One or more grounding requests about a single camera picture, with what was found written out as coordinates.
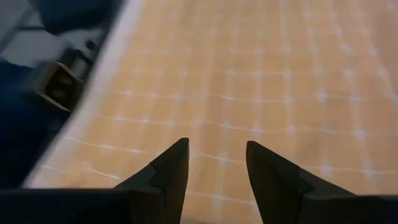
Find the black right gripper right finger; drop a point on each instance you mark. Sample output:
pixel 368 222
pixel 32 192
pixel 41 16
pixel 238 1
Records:
pixel 311 208

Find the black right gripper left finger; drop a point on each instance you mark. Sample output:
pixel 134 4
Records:
pixel 93 208

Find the orange checked towel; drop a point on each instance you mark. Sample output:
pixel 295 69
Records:
pixel 233 77

